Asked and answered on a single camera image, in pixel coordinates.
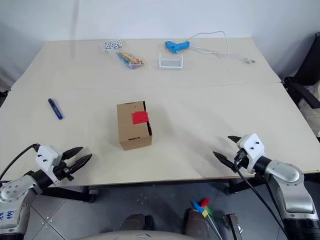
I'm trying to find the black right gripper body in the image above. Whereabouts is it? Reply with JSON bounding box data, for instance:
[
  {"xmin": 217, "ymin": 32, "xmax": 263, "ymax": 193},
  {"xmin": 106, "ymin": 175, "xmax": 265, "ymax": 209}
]
[{"xmin": 233, "ymin": 148, "xmax": 251, "ymax": 174}]

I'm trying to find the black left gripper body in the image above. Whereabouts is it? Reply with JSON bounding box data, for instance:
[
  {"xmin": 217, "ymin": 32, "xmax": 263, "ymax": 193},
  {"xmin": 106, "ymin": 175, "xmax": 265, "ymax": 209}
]
[{"xmin": 52, "ymin": 159, "xmax": 76, "ymax": 183}]

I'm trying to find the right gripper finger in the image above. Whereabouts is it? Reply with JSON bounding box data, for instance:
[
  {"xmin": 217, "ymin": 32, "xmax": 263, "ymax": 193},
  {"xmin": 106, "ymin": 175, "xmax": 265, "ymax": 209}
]
[
  {"xmin": 227, "ymin": 135, "xmax": 242, "ymax": 146},
  {"xmin": 212, "ymin": 151, "xmax": 237, "ymax": 173}
]

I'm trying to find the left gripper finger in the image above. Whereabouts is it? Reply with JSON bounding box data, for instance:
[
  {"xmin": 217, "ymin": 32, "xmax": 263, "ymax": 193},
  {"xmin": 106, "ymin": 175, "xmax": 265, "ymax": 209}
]
[
  {"xmin": 61, "ymin": 146, "xmax": 84, "ymax": 161},
  {"xmin": 66, "ymin": 153, "xmax": 93, "ymax": 174}
]

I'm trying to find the blue utility knife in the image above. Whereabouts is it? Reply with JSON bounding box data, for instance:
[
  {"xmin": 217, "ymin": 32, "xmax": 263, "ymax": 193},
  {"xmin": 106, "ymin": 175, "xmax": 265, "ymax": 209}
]
[{"xmin": 47, "ymin": 98, "xmax": 65, "ymax": 120}]

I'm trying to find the brown cardboard box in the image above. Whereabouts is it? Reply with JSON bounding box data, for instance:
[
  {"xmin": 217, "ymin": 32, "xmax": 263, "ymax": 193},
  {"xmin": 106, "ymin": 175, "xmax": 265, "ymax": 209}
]
[{"xmin": 116, "ymin": 99, "xmax": 154, "ymax": 151}]

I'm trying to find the red tape strip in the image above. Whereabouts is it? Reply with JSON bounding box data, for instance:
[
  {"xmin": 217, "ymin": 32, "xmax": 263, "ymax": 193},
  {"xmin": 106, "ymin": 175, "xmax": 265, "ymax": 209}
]
[{"xmin": 131, "ymin": 111, "xmax": 150, "ymax": 125}]

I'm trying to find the black table leg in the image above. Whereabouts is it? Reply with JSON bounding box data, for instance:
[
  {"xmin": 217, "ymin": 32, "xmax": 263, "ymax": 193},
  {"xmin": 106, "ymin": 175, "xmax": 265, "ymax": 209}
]
[{"xmin": 226, "ymin": 172, "xmax": 266, "ymax": 196}]

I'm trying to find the colourful toy pinwheel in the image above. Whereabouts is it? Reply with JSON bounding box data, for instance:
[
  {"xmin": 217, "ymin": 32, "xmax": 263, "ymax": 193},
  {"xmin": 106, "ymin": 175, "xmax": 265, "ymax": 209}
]
[{"xmin": 191, "ymin": 198, "xmax": 223, "ymax": 240}]

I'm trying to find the dark rounded brown shape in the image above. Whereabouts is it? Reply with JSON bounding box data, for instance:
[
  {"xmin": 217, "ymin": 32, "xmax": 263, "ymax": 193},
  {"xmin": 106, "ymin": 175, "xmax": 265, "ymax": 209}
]
[
  {"xmin": 184, "ymin": 208, "xmax": 216, "ymax": 237},
  {"xmin": 119, "ymin": 213, "xmax": 155, "ymax": 232}
]

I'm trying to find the clear plastic tray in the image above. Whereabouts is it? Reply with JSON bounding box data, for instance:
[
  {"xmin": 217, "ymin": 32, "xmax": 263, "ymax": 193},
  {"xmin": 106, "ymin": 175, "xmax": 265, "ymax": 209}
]
[{"xmin": 157, "ymin": 51, "xmax": 184, "ymax": 70}]

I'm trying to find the black chair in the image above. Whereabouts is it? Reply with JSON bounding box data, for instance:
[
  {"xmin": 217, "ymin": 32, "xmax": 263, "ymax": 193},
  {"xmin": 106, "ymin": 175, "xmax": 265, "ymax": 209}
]
[{"xmin": 283, "ymin": 32, "xmax": 320, "ymax": 110}]

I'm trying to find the bag of coloured sticks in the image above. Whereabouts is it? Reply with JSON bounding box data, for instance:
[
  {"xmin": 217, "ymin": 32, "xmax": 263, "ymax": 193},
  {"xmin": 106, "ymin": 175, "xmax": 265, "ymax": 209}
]
[{"xmin": 115, "ymin": 51, "xmax": 148, "ymax": 71}]

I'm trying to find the blue glue gun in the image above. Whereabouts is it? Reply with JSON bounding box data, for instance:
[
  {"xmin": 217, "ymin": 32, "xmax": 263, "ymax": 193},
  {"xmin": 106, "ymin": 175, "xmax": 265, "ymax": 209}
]
[{"xmin": 164, "ymin": 40, "xmax": 191, "ymax": 55}]

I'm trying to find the bag of white dice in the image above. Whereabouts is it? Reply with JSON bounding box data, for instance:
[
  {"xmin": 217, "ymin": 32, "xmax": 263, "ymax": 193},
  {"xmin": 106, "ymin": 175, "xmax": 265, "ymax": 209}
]
[{"xmin": 101, "ymin": 39, "xmax": 125, "ymax": 53}]

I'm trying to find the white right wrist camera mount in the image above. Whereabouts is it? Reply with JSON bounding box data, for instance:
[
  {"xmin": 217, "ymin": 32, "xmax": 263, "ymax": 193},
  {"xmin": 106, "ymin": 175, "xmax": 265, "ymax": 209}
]
[{"xmin": 236, "ymin": 133, "xmax": 267, "ymax": 174}]

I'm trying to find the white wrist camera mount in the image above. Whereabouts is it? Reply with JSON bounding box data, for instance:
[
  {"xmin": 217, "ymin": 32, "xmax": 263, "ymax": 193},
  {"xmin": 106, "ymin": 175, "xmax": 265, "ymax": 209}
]
[
  {"xmin": 236, "ymin": 133, "xmax": 267, "ymax": 174},
  {"xmin": 34, "ymin": 144, "xmax": 63, "ymax": 185}
]

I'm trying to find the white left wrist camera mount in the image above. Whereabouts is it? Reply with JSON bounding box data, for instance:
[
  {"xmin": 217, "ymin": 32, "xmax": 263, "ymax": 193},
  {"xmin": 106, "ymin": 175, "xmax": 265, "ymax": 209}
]
[{"xmin": 34, "ymin": 144, "xmax": 63, "ymax": 185}]

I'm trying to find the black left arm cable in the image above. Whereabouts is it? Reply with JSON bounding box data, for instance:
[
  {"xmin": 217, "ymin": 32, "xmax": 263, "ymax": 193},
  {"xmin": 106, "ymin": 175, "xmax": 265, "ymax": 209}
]
[{"xmin": 0, "ymin": 143, "xmax": 41, "ymax": 179}]

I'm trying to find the dark metal foot bracket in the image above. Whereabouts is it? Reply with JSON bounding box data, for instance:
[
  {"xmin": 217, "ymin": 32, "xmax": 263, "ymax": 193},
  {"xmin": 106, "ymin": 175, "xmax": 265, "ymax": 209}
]
[{"xmin": 222, "ymin": 213, "xmax": 245, "ymax": 240}]

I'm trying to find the white power cable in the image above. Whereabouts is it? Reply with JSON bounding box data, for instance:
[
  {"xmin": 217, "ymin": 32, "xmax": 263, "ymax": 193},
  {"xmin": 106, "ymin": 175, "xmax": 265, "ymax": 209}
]
[{"xmin": 188, "ymin": 30, "xmax": 256, "ymax": 65}]

